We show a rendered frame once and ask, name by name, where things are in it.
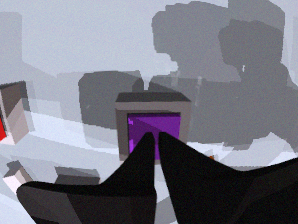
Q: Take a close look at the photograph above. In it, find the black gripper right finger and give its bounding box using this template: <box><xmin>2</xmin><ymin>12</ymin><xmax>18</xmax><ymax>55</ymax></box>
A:
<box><xmin>158</xmin><ymin>131</ymin><xmax>298</xmax><ymax>224</ymax></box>

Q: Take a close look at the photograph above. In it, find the blue button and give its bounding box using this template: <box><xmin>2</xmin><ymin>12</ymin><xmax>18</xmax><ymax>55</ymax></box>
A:
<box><xmin>55</xmin><ymin>175</ymin><xmax>102</xmax><ymax>185</ymax></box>

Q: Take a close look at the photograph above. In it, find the white cube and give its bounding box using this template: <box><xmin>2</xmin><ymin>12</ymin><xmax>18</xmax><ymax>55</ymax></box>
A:
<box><xmin>3</xmin><ymin>165</ymin><xmax>33</xmax><ymax>193</ymax></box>

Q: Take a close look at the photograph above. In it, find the red button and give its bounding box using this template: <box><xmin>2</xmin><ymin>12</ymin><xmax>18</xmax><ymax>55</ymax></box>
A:
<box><xmin>0</xmin><ymin>83</ymin><xmax>29</xmax><ymax>145</ymax></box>

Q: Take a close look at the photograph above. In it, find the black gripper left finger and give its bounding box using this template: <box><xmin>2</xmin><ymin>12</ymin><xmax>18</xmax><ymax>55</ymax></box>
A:
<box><xmin>16</xmin><ymin>132</ymin><xmax>157</xmax><ymax>224</ymax></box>

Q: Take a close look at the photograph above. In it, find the purple button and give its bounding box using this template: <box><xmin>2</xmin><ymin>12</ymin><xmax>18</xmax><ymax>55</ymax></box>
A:
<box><xmin>114</xmin><ymin>92</ymin><xmax>192</xmax><ymax>165</ymax></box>

